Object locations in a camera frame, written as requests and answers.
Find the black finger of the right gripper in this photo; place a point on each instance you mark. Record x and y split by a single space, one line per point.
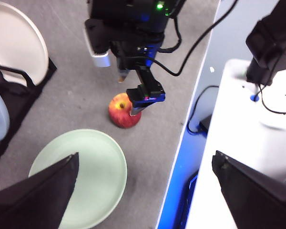
147 95
123 69

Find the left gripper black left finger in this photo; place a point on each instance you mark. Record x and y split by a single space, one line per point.
33 202

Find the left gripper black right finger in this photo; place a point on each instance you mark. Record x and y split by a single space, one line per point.
257 198

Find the red apple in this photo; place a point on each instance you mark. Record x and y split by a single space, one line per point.
119 117

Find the green plate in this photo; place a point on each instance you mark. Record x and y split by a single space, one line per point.
100 167

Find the black plate rack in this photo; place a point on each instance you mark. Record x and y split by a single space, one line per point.
16 95

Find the beige plate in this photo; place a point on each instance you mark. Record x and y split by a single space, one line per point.
14 43

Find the black power adapter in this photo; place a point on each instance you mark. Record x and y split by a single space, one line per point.
206 122

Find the pale grey camera box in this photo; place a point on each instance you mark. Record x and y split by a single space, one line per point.
100 59

